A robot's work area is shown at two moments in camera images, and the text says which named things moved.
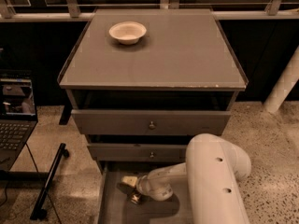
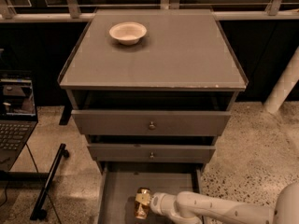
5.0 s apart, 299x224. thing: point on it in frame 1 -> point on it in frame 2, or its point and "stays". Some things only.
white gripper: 146,184 -> 158,202
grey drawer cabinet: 141,84 stays
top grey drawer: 150,122 stays
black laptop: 18,116 stays
